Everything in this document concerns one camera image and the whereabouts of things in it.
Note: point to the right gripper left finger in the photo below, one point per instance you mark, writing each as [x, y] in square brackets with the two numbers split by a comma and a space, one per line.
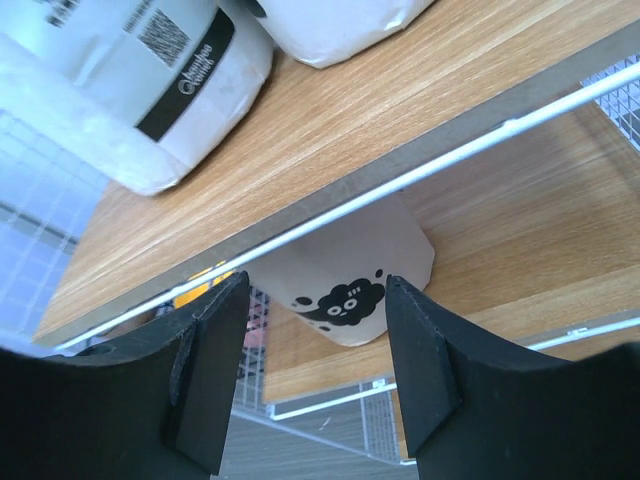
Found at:
[154, 403]

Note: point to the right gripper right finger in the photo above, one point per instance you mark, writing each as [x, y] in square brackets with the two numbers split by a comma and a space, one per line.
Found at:
[475, 405]

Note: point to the brown paper towel roll back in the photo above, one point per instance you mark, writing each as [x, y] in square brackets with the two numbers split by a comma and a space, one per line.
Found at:
[334, 278]

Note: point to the white towel roll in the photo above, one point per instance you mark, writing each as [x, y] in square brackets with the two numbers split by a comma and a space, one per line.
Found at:
[324, 33]
[141, 90]

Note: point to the white towel roll front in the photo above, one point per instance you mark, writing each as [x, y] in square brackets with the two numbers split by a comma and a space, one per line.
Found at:
[324, 33]

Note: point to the white wire wooden shelf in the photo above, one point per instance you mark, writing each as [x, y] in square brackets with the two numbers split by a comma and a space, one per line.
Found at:
[538, 232]

